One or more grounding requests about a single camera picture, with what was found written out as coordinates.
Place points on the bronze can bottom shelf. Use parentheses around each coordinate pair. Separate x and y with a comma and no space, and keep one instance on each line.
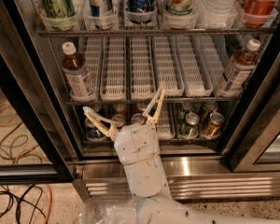
(211,120)

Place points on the clear plastic bin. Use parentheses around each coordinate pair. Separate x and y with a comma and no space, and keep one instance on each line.
(110,211)

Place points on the right tea bottle white cap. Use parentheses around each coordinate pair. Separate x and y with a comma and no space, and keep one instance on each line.
(239,67)

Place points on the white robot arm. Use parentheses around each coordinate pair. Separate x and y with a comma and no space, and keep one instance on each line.
(147,179)

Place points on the tea bottle white cap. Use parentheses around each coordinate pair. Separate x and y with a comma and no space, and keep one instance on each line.
(239,67)
(77,72)

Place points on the steel fridge bottom grille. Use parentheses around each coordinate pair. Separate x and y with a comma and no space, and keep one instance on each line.
(188,177)

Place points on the glass fridge door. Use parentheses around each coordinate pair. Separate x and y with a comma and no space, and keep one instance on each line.
(44,133)
(257,117)

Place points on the slim blue silver can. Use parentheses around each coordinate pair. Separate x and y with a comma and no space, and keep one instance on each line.
(101,10)

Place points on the red coca-cola can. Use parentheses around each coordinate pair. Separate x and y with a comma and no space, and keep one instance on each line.
(257,12)

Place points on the red can bottom shelf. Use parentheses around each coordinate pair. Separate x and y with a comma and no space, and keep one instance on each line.
(137,116)

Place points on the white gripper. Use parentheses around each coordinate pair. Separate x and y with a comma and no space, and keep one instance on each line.
(136,144)

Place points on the blue pepsi can bottom shelf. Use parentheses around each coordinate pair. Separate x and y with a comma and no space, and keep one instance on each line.
(92,133)

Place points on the green can bottom shelf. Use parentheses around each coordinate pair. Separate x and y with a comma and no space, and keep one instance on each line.
(187,121)

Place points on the wire shelf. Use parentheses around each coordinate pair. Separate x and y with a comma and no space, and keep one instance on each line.
(166,100)
(157,32)

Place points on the gold can bottom shelf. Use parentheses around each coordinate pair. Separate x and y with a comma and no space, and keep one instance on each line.
(120,114)

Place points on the left glass fridge door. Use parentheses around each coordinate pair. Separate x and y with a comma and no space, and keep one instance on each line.
(44,133)

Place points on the right glass fridge door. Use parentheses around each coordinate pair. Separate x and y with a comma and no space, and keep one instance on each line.
(257,117)

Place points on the top wire shelf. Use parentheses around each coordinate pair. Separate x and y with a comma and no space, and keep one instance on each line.
(157,32)

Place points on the green can top shelf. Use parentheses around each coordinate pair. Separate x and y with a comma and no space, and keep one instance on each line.
(59,14)

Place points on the left tea bottle white cap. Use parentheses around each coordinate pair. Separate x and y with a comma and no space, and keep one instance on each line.
(77,72)

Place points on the middle wire shelf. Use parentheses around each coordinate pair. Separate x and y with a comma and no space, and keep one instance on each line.
(166,100)

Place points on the green can shelf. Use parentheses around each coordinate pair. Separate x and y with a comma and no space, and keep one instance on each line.
(59,14)
(187,121)

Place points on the clear water bottle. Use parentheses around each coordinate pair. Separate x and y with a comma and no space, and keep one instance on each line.
(216,13)

